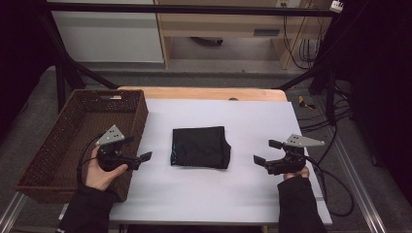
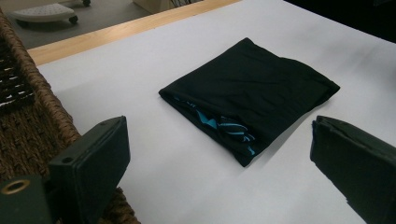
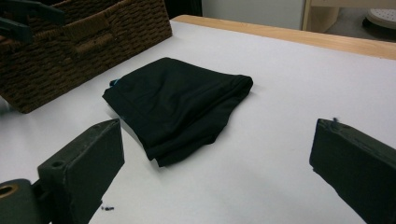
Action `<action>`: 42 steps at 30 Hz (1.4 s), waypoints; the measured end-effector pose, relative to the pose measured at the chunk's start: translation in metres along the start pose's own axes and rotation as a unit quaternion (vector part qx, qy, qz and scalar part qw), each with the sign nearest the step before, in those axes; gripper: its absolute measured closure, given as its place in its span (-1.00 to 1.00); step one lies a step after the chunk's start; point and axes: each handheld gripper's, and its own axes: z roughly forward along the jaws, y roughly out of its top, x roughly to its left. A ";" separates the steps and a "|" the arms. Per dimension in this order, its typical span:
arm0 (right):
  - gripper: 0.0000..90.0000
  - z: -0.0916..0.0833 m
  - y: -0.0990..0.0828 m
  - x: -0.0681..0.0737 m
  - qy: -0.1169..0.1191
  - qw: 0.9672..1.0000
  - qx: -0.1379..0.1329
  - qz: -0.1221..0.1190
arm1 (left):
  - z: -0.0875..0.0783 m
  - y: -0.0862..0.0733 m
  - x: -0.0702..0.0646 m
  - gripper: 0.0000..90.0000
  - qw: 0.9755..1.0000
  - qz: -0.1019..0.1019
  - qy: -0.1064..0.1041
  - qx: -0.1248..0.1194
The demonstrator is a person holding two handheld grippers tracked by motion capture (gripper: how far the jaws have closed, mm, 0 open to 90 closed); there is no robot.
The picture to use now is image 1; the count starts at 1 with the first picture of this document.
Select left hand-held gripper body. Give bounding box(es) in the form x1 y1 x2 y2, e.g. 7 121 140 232
94 124 142 173

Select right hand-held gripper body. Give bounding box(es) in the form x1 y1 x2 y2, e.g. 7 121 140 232
264 133 326 177

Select brown wicker basket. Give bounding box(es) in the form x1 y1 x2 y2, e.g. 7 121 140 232
15 88 151 205

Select black cloth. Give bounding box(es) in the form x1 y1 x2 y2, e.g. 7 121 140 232
170 125 232 171

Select person's right hand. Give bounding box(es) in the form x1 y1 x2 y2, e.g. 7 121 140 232
283 166 311 182

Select person's left hand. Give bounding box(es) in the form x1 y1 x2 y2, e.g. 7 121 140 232
84 146 130 192

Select white table sheet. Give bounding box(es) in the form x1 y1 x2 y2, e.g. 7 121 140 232
109 98 334 226

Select yellow black floor tape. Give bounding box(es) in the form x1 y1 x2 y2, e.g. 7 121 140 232
297 94 317 111

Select wooden table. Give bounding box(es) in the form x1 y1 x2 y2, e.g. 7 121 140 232
117 85 289 103

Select white cabinet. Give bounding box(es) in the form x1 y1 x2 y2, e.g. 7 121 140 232
48 0 165 64

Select black curtain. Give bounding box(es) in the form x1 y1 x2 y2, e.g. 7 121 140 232
319 0 412 202
0 0 64 137

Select light wooden desk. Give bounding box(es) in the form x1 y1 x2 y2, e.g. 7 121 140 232
153 0 334 71

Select white power strip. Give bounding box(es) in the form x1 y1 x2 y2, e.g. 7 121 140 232
328 0 345 15

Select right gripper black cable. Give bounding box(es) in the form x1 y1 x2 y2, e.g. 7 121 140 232
304 156 356 218

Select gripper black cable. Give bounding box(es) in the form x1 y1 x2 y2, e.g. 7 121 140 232
76 133 105 186
304 156 356 218

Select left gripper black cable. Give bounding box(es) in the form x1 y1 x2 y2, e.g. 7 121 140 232
76 133 105 186

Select black floor cables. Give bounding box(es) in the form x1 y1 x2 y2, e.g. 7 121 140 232
297 82 355 134

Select aluminium rail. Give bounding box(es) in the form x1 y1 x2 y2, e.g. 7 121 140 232
319 108 389 233
0 191 29 233

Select hanging black cables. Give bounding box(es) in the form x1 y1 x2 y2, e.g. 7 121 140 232
282 14 324 71

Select yellow cable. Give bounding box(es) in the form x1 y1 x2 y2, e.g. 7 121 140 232
286 0 318 71

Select black metal frame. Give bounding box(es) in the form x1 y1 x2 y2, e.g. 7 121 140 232
38 1 340 128

